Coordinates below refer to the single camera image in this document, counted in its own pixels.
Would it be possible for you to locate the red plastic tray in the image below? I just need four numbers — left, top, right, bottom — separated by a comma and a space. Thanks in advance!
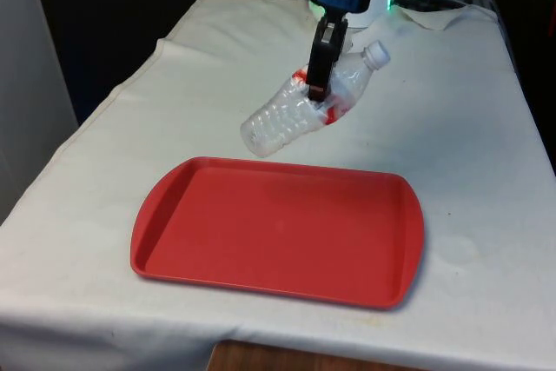
130, 156, 426, 311

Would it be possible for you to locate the clear plastic bottle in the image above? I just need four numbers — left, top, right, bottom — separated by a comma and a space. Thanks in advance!
240, 40, 392, 159

